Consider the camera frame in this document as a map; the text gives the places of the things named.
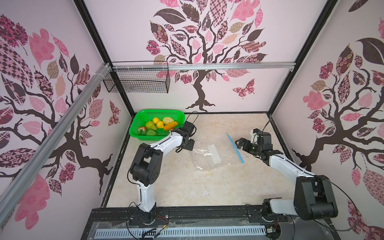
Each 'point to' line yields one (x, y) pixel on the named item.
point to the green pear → (150, 125)
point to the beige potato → (167, 120)
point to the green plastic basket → (140, 117)
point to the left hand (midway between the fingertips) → (186, 146)
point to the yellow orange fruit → (155, 120)
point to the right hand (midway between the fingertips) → (241, 141)
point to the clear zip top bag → (221, 152)
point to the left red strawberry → (142, 129)
